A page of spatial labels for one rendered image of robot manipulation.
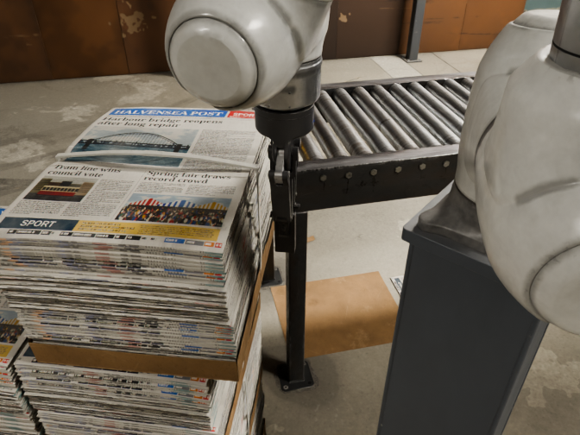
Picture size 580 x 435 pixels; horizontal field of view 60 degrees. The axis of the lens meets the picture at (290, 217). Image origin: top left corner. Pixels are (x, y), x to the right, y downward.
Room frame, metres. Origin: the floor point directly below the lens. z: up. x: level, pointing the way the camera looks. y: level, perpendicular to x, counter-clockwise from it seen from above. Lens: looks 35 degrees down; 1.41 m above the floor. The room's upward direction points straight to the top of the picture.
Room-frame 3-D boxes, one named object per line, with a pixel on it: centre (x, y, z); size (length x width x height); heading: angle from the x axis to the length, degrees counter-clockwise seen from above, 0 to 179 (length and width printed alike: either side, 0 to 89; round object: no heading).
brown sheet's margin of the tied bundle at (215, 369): (0.52, 0.20, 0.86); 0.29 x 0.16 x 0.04; 83
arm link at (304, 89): (0.60, 0.01, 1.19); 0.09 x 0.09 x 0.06
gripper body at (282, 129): (0.60, 0.01, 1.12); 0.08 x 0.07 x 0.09; 173
